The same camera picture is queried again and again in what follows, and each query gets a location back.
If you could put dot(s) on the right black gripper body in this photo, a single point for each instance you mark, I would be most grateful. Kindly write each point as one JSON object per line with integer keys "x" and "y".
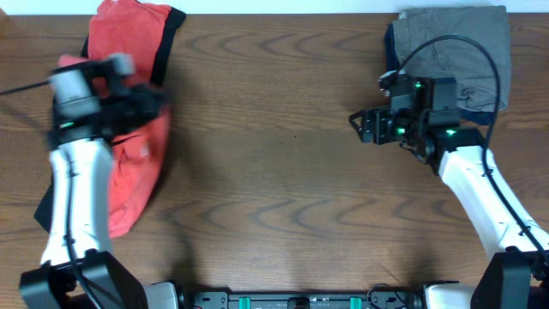
{"x": 404, "y": 125}

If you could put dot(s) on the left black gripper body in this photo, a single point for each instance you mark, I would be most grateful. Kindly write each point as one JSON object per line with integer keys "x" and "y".
{"x": 125, "y": 113}

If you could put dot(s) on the red orange t-shirt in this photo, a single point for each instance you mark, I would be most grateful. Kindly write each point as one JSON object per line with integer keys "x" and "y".
{"x": 137, "y": 163}

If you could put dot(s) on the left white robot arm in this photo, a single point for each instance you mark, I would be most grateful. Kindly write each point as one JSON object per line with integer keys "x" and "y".
{"x": 77, "y": 268}

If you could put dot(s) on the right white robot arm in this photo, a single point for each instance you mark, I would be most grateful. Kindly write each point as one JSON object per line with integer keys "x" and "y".
{"x": 515, "y": 245}

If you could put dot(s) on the folded dark blue jeans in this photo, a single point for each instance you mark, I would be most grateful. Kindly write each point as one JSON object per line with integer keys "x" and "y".
{"x": 392, "y": 63}

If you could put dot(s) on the folded grey garment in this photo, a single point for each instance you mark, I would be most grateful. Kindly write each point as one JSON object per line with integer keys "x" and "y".
{"x": 454, "y": 58}

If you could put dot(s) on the black t-shirt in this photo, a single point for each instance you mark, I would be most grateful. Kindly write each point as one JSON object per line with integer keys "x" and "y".
{"x": 165, "y": 47}

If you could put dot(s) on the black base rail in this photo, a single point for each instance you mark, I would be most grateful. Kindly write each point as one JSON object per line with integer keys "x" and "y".
{"x": 384, "y": 298}

